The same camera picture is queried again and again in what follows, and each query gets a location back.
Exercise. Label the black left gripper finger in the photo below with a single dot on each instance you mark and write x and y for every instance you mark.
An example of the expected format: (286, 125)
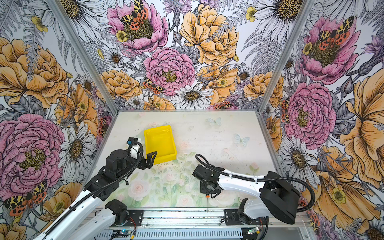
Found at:
(149, 163)
(152, 156)

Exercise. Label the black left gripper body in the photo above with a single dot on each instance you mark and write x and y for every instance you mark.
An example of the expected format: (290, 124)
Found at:
(132, 165)

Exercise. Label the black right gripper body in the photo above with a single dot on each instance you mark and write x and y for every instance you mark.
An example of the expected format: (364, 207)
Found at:
(205, 189)

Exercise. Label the screwdriver with orange handle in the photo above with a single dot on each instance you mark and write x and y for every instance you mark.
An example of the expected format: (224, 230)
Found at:
(208, 204)

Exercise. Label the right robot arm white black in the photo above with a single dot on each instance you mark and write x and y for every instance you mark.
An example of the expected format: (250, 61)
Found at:
(273, 197)

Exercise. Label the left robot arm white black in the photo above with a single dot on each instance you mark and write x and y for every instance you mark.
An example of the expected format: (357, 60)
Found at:
(70, 226)

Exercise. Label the yellow plastic bin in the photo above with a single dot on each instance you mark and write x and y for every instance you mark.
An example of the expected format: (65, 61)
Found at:
(161, 140)

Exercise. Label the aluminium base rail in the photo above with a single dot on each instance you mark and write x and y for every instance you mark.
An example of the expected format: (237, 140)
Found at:
(202, 217)

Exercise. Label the white ventilated cable duct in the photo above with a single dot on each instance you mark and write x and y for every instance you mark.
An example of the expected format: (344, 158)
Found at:
(172, 234)

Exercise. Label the aluminium corner post right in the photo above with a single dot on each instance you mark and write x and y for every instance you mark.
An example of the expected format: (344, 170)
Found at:
(291, 40)

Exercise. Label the aluminium corner post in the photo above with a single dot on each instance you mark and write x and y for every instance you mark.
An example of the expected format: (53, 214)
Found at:
(291, 40)
(62, 18)

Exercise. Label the aluminium corner post left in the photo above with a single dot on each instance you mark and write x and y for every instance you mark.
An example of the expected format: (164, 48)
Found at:
(62, 18)

